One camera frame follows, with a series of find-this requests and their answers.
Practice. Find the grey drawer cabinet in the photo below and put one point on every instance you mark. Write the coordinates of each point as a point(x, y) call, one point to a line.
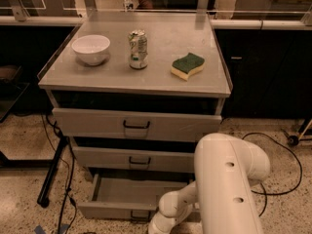
point(145, 108)

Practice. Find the grey drawer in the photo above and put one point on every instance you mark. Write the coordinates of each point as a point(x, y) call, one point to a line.
point(129, 194)
point(128, 159)
point(75, 122)

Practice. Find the grey top drawer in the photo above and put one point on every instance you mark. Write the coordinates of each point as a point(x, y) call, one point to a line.
point(75, 122)

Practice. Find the green white soda can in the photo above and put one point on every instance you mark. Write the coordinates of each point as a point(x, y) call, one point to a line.
point(138, 49)

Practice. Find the clear water bottle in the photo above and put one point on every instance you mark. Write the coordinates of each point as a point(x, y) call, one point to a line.
point(128, 5)

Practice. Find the grey middle drawer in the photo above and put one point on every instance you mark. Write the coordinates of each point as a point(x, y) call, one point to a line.
point(128, 159)

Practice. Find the wheeled cart base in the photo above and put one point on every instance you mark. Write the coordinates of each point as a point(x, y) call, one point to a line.
point(304, 133)

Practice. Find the white rail bar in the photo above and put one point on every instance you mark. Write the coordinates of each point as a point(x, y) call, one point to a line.
point(216, 23)

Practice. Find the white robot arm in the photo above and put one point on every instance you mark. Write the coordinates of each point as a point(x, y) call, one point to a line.
point(225, 168)

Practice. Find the green yellow sponge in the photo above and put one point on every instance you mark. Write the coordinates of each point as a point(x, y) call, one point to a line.
point(187, 66)

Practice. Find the white ceramic bowl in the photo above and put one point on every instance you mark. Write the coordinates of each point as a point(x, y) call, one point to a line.
point(91, 49)

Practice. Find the grey bottom drawer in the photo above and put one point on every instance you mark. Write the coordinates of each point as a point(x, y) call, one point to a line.
point(129, 194)

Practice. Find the black table leg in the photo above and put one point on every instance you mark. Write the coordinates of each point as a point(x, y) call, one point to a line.
point(43, 197)

